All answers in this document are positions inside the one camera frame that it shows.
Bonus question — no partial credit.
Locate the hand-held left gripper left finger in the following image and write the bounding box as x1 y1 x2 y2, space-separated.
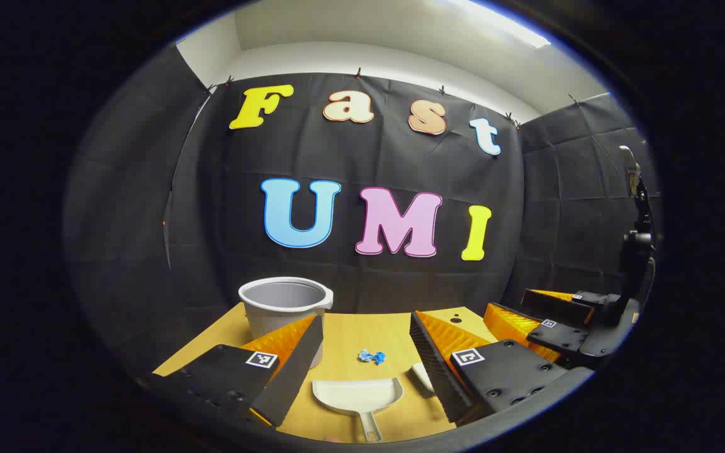
149 315 325 428

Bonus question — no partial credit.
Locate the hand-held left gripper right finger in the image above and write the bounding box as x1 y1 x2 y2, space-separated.
409 310 593 426

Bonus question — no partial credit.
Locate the small white broom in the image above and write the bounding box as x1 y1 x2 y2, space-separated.
411 362 436 394

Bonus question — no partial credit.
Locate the grey plastic garbage bin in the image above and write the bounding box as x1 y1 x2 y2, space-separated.
239 277 334 369

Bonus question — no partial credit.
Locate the grey plastic dustpan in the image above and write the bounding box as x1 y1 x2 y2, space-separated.
312 377 404 443

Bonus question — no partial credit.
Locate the wooden desktop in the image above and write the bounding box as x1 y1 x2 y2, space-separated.
152 302 514 444

